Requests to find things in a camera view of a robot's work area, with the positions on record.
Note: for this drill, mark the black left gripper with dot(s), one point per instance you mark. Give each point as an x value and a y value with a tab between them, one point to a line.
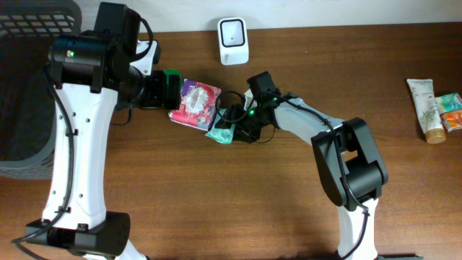
157	95

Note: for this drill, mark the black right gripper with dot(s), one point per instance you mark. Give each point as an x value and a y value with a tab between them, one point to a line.
250	136

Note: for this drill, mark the green lidded jar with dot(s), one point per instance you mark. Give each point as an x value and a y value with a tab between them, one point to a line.
173	86

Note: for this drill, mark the teal wet wipes packet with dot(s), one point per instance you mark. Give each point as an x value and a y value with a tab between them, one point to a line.
222	136

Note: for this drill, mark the red purple snack packet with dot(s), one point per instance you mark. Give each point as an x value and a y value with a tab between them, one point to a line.
197	107

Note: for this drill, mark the white floral tube gold cap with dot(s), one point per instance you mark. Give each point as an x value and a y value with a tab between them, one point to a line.
422	92

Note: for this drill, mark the orange small tissue box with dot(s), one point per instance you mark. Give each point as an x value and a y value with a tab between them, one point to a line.
452	120

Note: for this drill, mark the teal small tissue box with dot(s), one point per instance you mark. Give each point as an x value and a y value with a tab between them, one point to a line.
448	103

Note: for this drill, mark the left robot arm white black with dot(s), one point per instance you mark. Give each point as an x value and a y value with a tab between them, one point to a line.
90	76

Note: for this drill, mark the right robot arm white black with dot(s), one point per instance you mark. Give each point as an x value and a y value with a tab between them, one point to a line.
350	168

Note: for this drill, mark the white barcode scanner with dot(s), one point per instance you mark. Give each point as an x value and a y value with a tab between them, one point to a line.
233	41

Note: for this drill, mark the grey plastic basket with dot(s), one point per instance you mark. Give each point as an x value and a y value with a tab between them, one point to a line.
28	118

